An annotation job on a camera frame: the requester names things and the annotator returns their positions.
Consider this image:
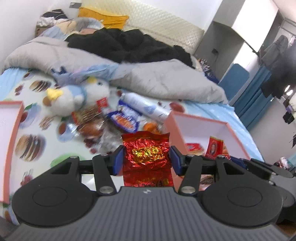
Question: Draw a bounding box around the grey clear snack packet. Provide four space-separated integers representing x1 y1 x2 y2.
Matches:
97 128 123 154

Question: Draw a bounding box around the shiny red foil snack packet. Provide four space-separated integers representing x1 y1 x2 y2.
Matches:
122 131 174 187

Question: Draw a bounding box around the blue spicy cabbage snack packet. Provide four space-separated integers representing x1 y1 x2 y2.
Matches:
108 105 139 133

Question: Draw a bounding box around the clear red dried meat packet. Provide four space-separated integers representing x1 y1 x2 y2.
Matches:
186 143 205 156

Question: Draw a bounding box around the red portrait snack packet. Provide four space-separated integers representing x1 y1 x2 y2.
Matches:
205 136 224 159

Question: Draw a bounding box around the pink open storage box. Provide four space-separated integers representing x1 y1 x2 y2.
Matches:
164 111 250 190

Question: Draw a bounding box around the brown red jerky snack packet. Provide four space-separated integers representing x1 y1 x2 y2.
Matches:
71 105 105 140

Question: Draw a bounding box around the orange snack packet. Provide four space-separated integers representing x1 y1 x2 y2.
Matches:
142 122 161 135

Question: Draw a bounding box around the fruit print bed mat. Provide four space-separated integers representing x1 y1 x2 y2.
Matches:
0 67 186 227

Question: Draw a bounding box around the white spray bottle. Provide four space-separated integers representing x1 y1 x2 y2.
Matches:
120 92 171 123

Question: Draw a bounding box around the white blue plush toy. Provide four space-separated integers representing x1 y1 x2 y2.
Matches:
43 77 110 116

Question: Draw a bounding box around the grey duvet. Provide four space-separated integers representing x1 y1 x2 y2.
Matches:
4 37 228 104

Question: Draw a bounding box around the blue curtain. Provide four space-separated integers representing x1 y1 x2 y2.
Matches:
233 65 272 130

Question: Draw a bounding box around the blue white paper bag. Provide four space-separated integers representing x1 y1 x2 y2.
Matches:
51 64 119 87

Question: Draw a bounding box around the blue chair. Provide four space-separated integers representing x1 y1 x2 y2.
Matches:
218 63 249 101

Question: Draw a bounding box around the pink box lid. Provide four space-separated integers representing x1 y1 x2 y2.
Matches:
0 101 24 204

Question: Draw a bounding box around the black clothing pile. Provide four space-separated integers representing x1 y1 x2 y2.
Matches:
65 28 193 68

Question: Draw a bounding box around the yellow pillow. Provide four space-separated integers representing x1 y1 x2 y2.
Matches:
78 6 129 30

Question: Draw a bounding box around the clothes heap by wall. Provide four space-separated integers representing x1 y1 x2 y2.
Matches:
35 9 69 37

